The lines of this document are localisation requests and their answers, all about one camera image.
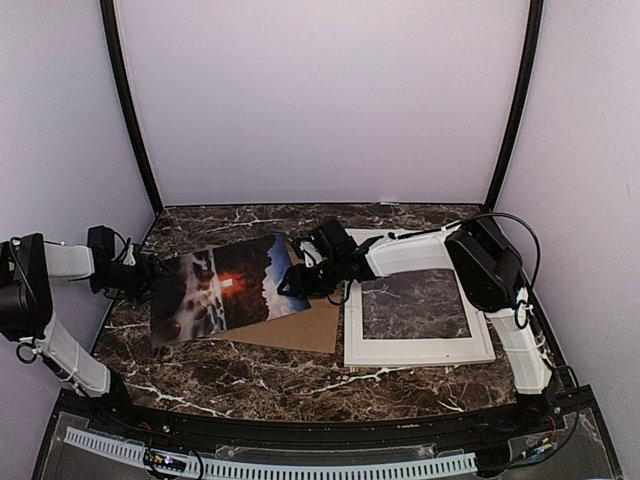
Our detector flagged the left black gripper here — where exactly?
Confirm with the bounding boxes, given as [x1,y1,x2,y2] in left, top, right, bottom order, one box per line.
[90,253,174,305]

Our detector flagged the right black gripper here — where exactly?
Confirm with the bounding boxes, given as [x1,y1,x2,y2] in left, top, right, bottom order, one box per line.
[278,256,344,299]

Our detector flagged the landscape photo print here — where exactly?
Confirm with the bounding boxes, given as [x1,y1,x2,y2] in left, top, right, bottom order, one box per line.
[150,233,311,348]

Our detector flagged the white picture frame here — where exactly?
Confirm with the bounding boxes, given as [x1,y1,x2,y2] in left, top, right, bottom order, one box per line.
[342,227,497,369]

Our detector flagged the white photo mat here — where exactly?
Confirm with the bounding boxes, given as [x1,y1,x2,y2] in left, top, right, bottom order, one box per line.
[343,228,490,357]

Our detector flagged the clear acrylic sheet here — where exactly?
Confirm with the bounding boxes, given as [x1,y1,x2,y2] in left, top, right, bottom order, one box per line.
[361,269,471,340]

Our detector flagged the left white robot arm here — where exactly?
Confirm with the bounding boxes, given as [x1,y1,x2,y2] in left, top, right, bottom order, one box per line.
[1,225,171,436]

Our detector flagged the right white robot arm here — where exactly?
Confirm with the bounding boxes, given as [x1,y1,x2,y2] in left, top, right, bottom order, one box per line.
[277,214,553,434]

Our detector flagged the small circuit board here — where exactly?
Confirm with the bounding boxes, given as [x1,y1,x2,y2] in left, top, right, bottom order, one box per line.
[143,449,187,473]

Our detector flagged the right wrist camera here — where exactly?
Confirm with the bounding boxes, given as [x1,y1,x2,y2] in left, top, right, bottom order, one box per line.
[293,217,357,266]

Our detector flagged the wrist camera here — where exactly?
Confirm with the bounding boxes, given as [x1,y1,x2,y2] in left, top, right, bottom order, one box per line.
[293,217,357,266]
[87,225,138,266]

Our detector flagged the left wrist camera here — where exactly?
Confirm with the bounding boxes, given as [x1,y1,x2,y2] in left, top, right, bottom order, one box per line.
[87,225,138,266]

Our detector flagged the black front rail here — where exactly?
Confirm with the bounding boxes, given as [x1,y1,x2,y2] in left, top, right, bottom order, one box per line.
[51,369,594,450]

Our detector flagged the white slotted cable duct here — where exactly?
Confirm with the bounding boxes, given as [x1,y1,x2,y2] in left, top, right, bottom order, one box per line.
[63,427,477,480]

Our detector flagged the left black corner post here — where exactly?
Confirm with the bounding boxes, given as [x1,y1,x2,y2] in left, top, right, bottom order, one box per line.
[99,0,164,215]

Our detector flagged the black corner post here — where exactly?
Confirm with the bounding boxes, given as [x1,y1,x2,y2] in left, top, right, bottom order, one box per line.
[99,0,164,215]
[484,0,544,210]

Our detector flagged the right black corner post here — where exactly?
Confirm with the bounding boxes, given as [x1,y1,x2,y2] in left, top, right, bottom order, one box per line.
[484,0,544,210]

